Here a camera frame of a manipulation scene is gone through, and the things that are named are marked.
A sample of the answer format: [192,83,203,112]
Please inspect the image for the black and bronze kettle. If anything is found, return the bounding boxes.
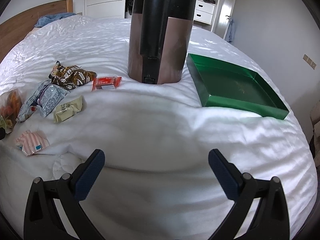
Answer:
[128,0,196,85]

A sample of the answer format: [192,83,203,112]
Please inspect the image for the red small snack packet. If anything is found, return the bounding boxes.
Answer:
[92,76,122,91]

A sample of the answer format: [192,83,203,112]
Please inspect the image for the blue cloth on door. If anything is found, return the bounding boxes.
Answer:
[225,18,235,43]

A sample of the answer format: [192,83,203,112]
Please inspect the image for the green tray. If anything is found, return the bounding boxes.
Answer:
[187,53,289,120]

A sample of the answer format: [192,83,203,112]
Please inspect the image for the white door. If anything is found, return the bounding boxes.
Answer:
[215,0,236,39]

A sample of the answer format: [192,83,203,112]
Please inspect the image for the blue white snack bag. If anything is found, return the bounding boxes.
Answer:
[16,80,69,122]

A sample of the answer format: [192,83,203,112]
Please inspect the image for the beige sesame snack packet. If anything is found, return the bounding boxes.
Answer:
[53,96,83,123]

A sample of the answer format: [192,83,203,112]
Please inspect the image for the wooden headboard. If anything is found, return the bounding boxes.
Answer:
[0,0,73,61]

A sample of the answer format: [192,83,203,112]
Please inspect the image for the gold wall switch plate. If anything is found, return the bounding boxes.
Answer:
[303,54,316,69]

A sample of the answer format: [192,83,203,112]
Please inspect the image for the pink striped snack packet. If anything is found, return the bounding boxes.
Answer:
[15,130,49,156]

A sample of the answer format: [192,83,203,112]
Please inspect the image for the white bed duvet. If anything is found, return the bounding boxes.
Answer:
[1,15,317,239]

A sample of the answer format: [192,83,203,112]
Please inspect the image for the brown oat snack bag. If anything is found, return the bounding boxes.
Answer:
[48,61,97,90]

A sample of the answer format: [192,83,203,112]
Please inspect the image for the clear bag colourful snacks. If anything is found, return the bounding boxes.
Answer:
[0,89,22,134]

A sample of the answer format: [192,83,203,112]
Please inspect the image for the blue towel on bed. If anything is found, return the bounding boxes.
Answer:
[34,12,76,28]

